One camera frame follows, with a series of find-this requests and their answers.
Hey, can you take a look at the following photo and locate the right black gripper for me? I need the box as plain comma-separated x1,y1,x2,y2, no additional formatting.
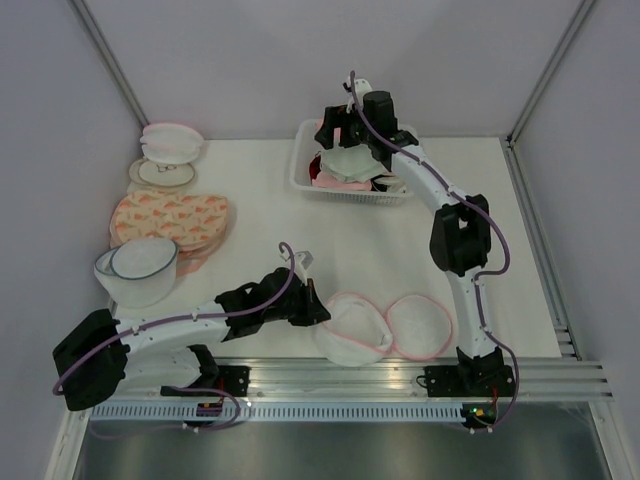
315,103,375,150

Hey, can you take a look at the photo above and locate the mint green bra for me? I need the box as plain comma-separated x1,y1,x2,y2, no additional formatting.
320,145,386,183

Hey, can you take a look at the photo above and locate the white mesh laundry bag pink zipper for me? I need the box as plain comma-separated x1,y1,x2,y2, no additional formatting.
313,292,455,367

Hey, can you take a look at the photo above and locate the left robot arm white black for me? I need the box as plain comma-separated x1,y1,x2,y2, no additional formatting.
52,267,331,411

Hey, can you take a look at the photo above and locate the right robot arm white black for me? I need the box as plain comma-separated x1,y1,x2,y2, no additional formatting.
315,90,520,398

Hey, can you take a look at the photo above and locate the dark red black bra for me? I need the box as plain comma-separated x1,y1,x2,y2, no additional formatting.
308,153,324,188

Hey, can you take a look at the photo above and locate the pink bra in basket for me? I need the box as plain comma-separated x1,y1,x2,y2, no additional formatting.
312,124,374,192

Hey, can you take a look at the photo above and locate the white bra in basket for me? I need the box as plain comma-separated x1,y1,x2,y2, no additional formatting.
370,173,408,194

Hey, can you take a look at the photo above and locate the pink laundry bag under stack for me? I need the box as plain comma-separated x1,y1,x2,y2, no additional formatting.
176,248,215,277

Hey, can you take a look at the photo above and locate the carrot print laundry bag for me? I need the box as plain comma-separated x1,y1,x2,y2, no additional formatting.
109,190,229,251

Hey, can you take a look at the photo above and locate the grey-trimmed white mesh laundry bag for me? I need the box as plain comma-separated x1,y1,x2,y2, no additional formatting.
93,238,179,309

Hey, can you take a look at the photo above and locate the white plastic perforated basket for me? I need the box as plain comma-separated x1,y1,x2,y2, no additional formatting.
289,119,412,206

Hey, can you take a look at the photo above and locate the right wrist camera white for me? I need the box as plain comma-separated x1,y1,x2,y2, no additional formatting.
343,77,373,111

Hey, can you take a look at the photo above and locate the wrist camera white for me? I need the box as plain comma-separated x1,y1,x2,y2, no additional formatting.
294,251,314,284
343,77,373,111

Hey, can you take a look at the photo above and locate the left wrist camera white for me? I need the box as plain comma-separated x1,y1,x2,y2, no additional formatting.
294,251,314,284

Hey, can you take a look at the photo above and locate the white slotted cable duct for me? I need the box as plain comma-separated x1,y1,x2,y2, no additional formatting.
91,401,464,423

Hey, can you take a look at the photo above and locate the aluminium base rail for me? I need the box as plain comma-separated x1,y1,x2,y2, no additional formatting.
69,357,614,401

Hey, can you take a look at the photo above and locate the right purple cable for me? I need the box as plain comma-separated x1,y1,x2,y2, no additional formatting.
347,70,519,436

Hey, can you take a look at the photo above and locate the right aluminium frame post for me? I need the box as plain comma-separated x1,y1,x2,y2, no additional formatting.
504,0,599,146

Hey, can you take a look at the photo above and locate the aluminium frame post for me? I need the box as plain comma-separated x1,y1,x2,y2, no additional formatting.
67,0,149,129
504,0,599,146

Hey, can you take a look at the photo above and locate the left aluminium frame post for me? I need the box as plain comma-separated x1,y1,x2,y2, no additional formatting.
67,0,149,129

